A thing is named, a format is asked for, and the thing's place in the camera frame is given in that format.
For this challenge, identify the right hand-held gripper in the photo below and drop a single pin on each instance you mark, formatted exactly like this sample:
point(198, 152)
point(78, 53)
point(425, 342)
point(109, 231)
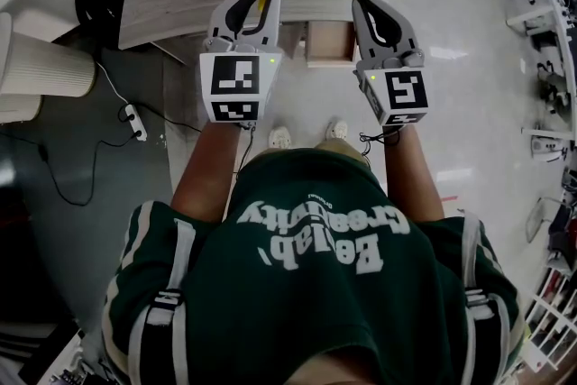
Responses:
point(403, 92)

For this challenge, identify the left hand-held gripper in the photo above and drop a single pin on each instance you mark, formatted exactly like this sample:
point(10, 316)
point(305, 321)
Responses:
point(236, 79)

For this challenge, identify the light wooden drawer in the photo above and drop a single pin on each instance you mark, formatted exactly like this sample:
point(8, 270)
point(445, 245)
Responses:
point(329, 40)

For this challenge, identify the person's right forearm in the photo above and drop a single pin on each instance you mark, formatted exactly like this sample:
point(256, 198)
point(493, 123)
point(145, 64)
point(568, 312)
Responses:
point(417, 176)

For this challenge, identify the person's left forearm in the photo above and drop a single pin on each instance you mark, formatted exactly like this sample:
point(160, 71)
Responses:
point(212, 167)

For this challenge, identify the person's right white shoe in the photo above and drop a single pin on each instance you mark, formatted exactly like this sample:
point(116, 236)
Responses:
point(336, 130)

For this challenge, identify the person's white shoe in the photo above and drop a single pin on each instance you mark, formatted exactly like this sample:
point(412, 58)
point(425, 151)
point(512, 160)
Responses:
point(279, 137)
point(336, 130)

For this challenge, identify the person's left white shoe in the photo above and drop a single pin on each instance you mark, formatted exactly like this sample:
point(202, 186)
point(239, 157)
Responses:
point(279, 137)

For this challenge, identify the khaki shorts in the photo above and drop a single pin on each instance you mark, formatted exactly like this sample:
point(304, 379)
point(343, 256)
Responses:
point(338, 147)

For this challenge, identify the white power strip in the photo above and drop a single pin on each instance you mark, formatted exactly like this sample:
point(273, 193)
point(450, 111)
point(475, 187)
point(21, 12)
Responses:
point(135, 121)

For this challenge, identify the black backpack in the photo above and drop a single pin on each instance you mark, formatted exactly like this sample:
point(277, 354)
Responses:
point(97, 9)

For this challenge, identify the long white workbench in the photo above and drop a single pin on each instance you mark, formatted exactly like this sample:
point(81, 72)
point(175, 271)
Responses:
point(556, 13)

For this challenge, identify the white ribbed bin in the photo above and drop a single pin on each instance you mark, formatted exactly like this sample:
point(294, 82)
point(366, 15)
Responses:
point(40, 63)

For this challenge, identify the grey chair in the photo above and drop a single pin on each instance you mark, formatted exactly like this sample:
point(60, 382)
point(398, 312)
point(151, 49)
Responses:
point(547, 216)

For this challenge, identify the green printed shirt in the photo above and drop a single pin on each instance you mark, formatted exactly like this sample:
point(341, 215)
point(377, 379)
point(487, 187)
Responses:
point(315, 306)

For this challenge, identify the dark cabinet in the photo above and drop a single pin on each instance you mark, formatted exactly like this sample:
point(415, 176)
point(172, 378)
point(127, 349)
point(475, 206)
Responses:
point(27, 266)

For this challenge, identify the white shelf rack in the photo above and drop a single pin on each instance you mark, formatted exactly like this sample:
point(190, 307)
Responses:
point(552, 315)

